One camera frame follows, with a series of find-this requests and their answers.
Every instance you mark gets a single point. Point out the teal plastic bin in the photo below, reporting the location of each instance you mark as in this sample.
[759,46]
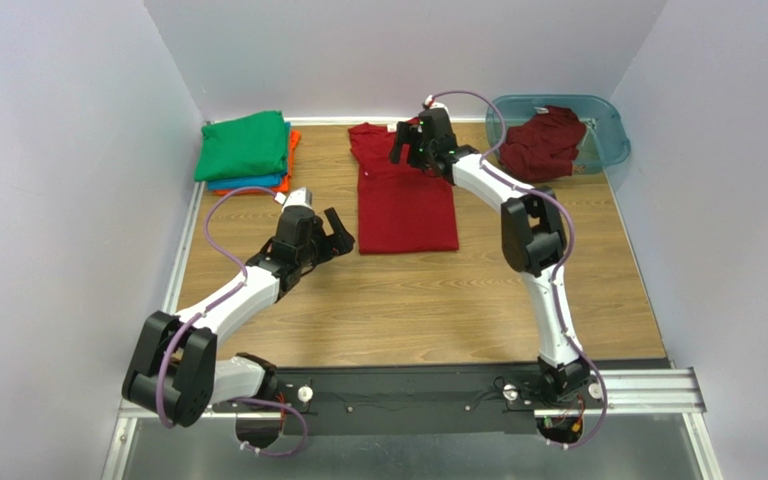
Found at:
[605,144]

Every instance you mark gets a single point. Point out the orange folded t shirt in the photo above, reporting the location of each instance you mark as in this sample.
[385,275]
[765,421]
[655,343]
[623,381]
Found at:
[271,183]

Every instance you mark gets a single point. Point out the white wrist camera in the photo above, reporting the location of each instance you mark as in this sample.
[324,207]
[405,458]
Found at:
[431,102]
[301,197]

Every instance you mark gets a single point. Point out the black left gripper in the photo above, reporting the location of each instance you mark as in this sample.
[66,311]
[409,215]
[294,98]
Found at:
[321,237]

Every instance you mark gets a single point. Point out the dark red t shirt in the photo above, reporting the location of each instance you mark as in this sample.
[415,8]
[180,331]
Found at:
[543,148]

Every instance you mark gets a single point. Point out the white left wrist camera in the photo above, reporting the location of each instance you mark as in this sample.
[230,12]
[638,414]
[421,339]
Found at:
[301,197]

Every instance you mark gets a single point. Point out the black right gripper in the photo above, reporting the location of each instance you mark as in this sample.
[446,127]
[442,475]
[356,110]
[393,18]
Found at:
[408,142]

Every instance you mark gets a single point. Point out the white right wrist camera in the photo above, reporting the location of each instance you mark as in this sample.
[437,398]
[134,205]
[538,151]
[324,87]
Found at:
[431,102]

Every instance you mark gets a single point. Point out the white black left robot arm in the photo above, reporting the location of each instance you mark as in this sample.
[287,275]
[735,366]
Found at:
[174,371]

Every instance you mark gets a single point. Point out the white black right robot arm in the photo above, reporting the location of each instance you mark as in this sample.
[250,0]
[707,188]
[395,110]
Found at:
[536,238]

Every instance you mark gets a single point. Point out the green folded t shirt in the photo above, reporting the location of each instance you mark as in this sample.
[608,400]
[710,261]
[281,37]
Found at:
[250,146]

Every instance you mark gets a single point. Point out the blue folded t shirt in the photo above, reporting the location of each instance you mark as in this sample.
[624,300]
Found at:
[251,178]

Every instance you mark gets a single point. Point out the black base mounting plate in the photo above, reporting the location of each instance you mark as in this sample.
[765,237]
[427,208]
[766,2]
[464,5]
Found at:
[420,399]

